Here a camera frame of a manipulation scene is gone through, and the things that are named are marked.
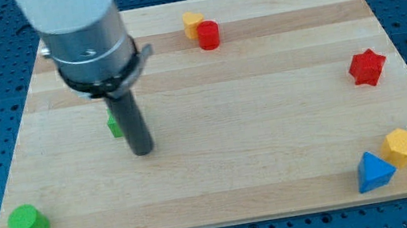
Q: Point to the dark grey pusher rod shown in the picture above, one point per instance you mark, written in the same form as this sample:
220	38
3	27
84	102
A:
129	119

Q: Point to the yellow heart block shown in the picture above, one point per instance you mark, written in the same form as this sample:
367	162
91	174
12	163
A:
190	21

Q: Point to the red cylinder block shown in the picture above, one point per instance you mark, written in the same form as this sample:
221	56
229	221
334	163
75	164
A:
208	35

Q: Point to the blue triangle block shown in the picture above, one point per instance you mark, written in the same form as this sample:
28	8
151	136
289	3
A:
373	172

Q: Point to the yellow hexagon block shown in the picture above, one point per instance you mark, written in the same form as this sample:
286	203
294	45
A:
394	148

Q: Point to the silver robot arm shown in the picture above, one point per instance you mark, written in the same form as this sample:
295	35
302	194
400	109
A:
62	23

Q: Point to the green cylinder block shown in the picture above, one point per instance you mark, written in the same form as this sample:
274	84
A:
27	216

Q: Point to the black clamp ring mount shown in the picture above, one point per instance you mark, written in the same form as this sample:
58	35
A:
100	69

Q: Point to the wooden board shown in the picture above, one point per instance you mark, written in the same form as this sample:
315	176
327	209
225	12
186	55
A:
267	125

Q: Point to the red star block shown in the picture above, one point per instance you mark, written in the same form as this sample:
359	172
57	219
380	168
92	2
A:
366	68

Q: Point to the green star block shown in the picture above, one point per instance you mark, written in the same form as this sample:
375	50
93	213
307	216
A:
113	126

